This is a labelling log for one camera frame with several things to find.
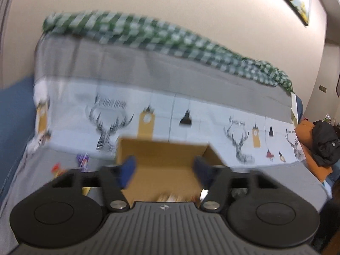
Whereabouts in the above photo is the brown cardboard box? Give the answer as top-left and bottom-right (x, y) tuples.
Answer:
(115, 137), (232, 205)

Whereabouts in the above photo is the blue sofa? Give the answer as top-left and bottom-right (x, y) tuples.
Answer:
(0, 76), (37, 200)

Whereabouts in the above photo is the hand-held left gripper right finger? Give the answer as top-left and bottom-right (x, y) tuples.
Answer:
(193, 157), (282, 212)

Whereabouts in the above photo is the black garment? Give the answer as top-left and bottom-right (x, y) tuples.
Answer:
(312, 120), (340, 168)

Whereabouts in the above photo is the grey sofa with deer cover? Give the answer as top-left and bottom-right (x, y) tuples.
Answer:
(0, 35), (330, 255)

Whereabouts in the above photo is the purple snack packet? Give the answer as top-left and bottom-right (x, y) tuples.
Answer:
(76, 153), (90, 171)

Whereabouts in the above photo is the orange cushion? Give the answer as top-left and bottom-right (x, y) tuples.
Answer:
(295, 119), (334, 183)

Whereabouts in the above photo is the green checked cloth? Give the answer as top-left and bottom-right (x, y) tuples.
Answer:
(42, 11), (294, 94)

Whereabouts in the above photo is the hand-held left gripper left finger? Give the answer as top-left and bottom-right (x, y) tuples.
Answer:
(52, 156), (138, 212)

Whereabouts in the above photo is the red snack packet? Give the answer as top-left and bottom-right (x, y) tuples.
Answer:
(52, 163), (67, 179)

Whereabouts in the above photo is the grey curtain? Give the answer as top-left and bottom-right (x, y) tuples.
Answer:
(0, 0), (16, 30)

